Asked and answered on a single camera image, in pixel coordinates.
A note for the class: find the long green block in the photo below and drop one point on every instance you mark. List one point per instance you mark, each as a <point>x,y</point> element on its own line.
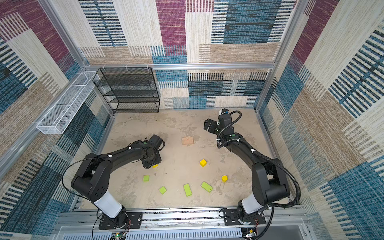
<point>187,190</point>
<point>207,187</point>

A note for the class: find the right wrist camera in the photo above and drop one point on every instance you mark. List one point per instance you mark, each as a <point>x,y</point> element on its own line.
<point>225,122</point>

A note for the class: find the black mesh wire shelf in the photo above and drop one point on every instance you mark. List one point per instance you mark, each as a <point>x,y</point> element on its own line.
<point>128,90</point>

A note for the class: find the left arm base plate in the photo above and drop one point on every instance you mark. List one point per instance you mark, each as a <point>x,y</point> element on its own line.
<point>124,221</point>

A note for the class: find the aluminium front rail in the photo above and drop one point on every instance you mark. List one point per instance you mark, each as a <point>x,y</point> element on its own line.
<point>185,224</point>

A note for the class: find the long green block middle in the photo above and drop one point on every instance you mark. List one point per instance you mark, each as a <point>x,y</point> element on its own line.
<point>187,190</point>

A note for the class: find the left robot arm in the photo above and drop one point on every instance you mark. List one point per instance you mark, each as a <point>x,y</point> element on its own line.
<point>91,181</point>

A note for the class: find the yellow cylinder block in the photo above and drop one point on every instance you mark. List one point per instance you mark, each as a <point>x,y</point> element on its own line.
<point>224,178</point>

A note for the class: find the small green block tilted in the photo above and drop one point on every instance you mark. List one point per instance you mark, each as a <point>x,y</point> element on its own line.
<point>162,190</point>

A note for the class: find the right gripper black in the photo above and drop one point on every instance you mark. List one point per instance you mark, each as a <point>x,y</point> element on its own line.
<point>213,123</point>

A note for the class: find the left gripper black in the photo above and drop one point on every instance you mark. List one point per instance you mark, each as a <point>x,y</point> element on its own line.
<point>148,165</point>

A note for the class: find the white mesh wall basket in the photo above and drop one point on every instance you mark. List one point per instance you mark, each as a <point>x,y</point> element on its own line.
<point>60,115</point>

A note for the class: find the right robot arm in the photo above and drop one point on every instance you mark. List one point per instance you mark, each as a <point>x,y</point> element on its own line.
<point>272,184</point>

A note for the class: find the natural wood block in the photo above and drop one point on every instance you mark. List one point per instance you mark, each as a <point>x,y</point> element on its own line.
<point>187,140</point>

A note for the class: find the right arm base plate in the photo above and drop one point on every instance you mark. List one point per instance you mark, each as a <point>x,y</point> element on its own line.
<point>232,217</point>

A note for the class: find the small green block left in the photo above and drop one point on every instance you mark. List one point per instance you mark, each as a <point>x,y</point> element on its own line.
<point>146,178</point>

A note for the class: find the long green block right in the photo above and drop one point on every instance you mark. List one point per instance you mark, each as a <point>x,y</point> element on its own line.
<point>207,187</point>

